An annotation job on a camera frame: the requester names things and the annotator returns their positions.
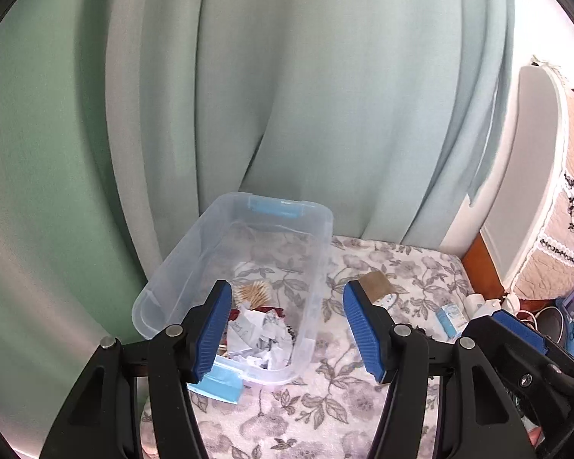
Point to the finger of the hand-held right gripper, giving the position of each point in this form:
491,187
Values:
516,330
545,401

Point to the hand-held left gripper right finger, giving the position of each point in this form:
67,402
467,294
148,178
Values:
363,332

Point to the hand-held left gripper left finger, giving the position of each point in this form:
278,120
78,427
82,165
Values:
213,332

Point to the white paper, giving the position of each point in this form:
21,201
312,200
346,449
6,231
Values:
258,339

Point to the clear plastic storage container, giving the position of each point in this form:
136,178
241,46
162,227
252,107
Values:
268,248

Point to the white plug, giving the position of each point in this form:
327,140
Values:
509,302

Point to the black round pouch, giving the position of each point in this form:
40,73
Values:
552,325

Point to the brown packing tape roll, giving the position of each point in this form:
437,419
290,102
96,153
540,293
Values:
378,284

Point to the white charger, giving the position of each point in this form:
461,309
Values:
473,303

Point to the small blue white box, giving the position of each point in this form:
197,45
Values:
449,320

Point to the wooden nightstand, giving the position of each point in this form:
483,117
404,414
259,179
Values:
483,267

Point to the grey floral blanket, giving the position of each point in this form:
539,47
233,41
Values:
315,416

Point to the white headboard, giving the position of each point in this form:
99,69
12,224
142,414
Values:
535,177

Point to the pale green curtain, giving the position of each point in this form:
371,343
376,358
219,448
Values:
268,81

